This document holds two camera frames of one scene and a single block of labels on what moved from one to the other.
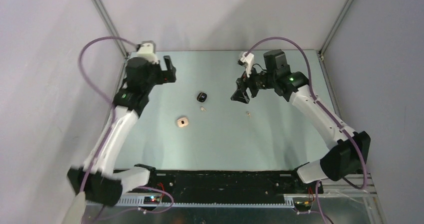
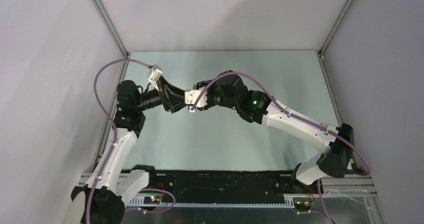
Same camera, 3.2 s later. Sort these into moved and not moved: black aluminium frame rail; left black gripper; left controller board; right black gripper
Moved: right black gripper; left black gripper
Not moved: black aluminium frame rail; left controller board
